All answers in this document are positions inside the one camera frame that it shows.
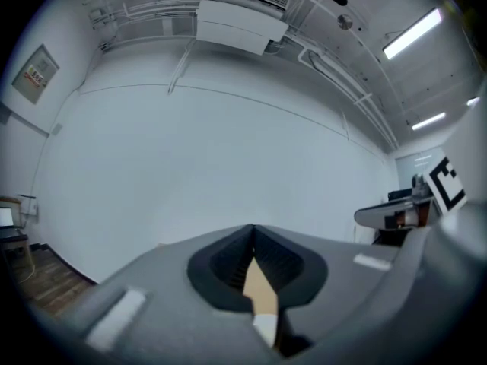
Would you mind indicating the wooden side desk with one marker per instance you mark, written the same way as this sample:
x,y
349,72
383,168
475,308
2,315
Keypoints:
x,y
13,238

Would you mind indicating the white ceiling pipes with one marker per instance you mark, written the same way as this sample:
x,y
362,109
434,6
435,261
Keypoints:
x,y
144,11

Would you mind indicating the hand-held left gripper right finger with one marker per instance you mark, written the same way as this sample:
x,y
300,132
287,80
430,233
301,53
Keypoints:
x,y
342,291

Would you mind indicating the long ceiling light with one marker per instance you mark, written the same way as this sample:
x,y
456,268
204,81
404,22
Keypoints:
x,y
412,33
428,121
473,101

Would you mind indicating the grey table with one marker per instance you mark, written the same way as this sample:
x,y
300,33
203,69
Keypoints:
x,y
374,211

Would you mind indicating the white air conditioner unit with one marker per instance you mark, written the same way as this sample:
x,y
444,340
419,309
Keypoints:
x,y
239,21

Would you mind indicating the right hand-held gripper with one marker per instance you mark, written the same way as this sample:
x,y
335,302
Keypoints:
x,y
451,188

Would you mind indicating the grey wall electrical panel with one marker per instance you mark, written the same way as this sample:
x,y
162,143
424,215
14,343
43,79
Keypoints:
x,y
35,73

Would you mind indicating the grey device on stand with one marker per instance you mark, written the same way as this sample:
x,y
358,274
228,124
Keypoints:
x,y
419,185

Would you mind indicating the black monitor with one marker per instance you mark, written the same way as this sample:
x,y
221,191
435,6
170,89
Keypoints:
x,y
399,195

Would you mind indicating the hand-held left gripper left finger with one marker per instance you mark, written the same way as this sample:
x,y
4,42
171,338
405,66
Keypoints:
x,y
163,318

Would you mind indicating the beige item white end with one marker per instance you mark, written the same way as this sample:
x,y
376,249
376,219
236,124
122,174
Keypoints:
x,y
259,291

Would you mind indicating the frosted glass partition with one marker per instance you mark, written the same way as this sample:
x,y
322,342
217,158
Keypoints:
x,y
416,165

